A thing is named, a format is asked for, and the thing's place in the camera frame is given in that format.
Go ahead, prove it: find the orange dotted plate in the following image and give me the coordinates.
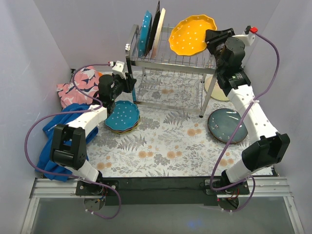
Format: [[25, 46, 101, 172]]
[[169, 15, 217, 56]]

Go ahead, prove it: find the blue dotted plate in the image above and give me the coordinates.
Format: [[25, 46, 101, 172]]
[[138, 10, 153, 58], [105, 100, 140, 131]]

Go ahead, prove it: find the steel dish rack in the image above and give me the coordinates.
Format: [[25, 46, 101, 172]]
[[125, 24, 215, 117]]

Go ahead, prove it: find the cream white plate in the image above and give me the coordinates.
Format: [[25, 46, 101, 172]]
[[151, 8, 166, 59]]

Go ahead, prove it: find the beige plate with sprig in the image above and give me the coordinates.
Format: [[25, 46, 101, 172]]
[[204, 75, 229, 101]]

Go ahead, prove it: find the black square plate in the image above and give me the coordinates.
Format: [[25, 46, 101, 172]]
[[144, 1, 160, 57]]

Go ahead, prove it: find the dark green brown plate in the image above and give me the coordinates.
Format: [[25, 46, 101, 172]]
[[207, 108, 241, 143]]

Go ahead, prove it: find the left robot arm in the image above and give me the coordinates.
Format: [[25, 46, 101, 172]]
[[50, 72, 137, 195]]

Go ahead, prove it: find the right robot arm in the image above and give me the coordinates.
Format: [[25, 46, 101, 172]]
[[205, 26, 290, 194]]

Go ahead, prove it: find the pink whale pattern cloth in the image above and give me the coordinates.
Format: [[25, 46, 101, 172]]
[[56, 65, 103, 108]]

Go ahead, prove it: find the floral table mat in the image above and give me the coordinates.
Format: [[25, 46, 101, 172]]
[[70, 68, 273, 178]]

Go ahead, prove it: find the blue fleece cloth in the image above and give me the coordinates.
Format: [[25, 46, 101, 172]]
[[37, 103, 98, 182]]

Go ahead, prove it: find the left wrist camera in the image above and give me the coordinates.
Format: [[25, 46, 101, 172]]
[[112, 61, 126, 79]]

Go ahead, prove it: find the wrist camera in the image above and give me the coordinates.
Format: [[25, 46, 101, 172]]
[[112, 61, 126, 79], [233, 25, 258, 46]]

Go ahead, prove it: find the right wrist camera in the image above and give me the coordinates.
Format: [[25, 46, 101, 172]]
[[233, 25, 258, 46]]

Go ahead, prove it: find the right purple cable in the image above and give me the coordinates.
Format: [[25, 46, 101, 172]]
[[209, 33, 281, 214]]

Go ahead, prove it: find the purple cable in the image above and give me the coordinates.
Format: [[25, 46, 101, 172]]
[[209, 33, 281, 214], [24, 62, 122, 219]]

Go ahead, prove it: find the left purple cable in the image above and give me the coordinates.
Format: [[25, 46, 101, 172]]
[[24, 62, 122, 219]]

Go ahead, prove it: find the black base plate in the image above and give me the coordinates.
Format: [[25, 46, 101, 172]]
[[75, 176, 252, 207]]

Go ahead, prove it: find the aluminium frame rail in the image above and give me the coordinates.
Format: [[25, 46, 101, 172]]
[[30, 177, 293, 198]]

